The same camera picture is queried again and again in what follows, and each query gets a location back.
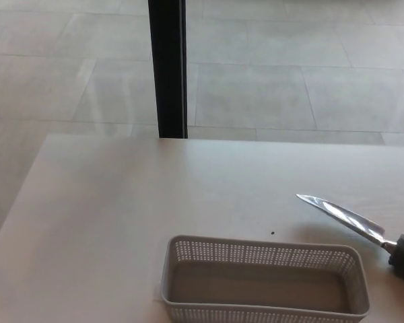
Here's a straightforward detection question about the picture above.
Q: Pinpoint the garden trowel with wooden handle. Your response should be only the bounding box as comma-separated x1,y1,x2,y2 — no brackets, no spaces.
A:
296,193,404,282

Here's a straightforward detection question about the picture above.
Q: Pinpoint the grey perforated plastic basket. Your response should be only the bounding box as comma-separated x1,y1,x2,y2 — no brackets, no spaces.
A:
160,234,370,323

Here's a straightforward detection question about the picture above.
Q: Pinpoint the black vertical frame post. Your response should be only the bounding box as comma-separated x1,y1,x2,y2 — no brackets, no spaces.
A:
147,0,189,139

